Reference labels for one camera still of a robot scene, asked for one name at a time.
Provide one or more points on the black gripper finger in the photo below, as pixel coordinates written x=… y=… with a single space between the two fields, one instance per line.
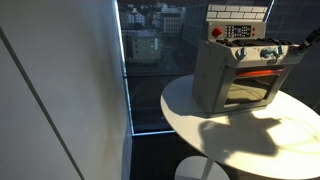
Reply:
x=302 y=48

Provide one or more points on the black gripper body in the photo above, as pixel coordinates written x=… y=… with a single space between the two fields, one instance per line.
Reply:
x=314 y=36

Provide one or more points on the blue stove knob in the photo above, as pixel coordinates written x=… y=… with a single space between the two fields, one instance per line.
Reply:
x=266 y=53
x=278 y=51
x=240 y=53

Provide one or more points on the red round panel knob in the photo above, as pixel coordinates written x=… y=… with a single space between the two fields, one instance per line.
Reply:
x=217 y=32

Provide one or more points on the grey toy stove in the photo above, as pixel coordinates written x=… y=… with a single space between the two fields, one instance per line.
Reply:
x=203 y=83

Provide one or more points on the oven door with glass window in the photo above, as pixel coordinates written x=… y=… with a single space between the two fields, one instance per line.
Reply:
x=248 y=90

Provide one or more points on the white table pedestal base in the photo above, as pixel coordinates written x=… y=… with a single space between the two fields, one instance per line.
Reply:
x=190 y=170

